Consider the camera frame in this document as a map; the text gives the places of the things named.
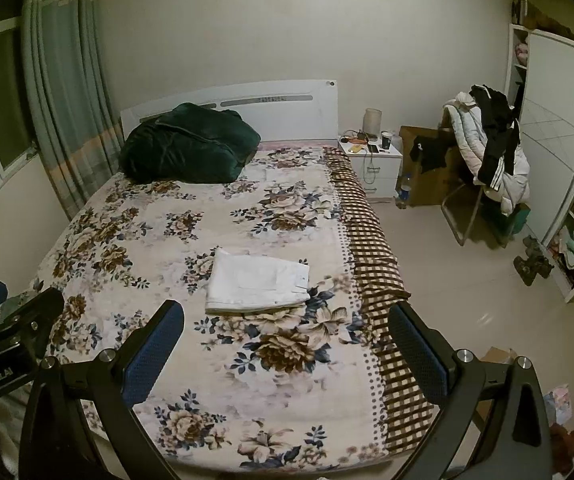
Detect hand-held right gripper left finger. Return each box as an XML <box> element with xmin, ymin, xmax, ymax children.
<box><xmin>18</xmin><ymin>300</ymin><xmax>186</xmax><ymax>480</ymax></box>

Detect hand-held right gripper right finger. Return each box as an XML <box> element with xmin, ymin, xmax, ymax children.
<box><xmin>388</xmin><ymin>302</ymin><xmax>554</xmax><ymax>480</ymax></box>

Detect white pants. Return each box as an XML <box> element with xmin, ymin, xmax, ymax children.
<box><xmin>205</xmin><ymin>249</ymin><xmax>312</xmax><ymax>315</ymax></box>

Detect open cardboard box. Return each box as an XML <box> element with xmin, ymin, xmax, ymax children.
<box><xmin>479</xmin><ymin>345</ymin><xmax>518</xmax><ymax>366</ymax></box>

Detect brown checked bed sheet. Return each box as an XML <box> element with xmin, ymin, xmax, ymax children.
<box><xmin>323</xmin><ymin>146</ymin><xmax>444</xmax><ymax>454</ymax></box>

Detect floral bedspread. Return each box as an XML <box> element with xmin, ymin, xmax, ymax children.
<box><xmin>32</xmin><ymin>146</ymin><xmax>398</xmax><ymax>462</ymax></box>

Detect dark shoe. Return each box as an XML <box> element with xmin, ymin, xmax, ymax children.
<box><xmin>524</xmin><ymin>235</ymin><xmax>556</xmax><ymax>279</ymax></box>
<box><xmin>513</xmin><ymin>254</ymin><xmax>538</xmax><ymax>287</ymax></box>

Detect pink patterned bag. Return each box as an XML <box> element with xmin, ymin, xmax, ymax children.
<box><xmin>542</xmin><ymin>384</ymin><xmax>573</xmax><ymax>426</ymax></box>

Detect plastic water bottle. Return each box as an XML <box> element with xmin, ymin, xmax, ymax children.
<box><xmin>395</xmin><ymin>172</ymin><xmax>413</xmax><ymax>210</ymax></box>

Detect large brown cardboard box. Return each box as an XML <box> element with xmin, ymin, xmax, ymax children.
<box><xmin>399</xmin><ymin>125</ymin><xmax>468</xmax><ymax>207</ymax></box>

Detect teal storage box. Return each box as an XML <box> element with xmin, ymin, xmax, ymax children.
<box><xmin>509</xmin><ymin>202</ymin><xmax>530</xmax><ymax>236</ymax></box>

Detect white nightstand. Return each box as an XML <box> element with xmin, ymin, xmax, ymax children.
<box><xmin>338</xmin><ymin>137</ymin><xmax>404</xmax><ymax>204</ymax></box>

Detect black garment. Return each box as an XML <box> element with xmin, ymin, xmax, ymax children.
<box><xmin>411</xmin><ymin>133</ymin><xmax>460</xmax><ymax>176</ymax></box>

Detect dark green duvet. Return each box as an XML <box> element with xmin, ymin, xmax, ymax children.
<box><xmin>119</xmin><ymin>102</ymin><xmax>263</xmax><ymax>185</ymax></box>

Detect grey-green curtain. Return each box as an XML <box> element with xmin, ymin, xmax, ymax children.
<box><xmin>19</xmin><ymin>0</ymin><xmax>124</xmax><ymax>222</ymax></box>

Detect white puffer jacket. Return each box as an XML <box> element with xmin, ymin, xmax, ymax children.
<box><xmin>442</xmin><ymin>91</ymin><xmax>530</xmax><ymax>216</ymax></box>

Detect black striped track clothes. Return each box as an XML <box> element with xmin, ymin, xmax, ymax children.
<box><xmin>469</xmin><ymin>84</ymin><xmax>520</xmax><ymax>191</ymax></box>

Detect white wardrobe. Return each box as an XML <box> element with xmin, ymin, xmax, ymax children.
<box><xmin>504</xmin><ymin>10</ymin><xmax>574</xmax><ymax>304</ymax></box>

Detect white bed headboard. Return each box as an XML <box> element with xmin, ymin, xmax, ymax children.
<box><xmin>119</xmin><ymin>79</ymin><xmax>340</xmax><ymax>144</ymax></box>

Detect metal frame chair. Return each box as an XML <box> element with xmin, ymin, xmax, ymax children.
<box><xmin>442</xmin><ymin>110</ymin><xmax>528</xmax><ymax>249</ymax></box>

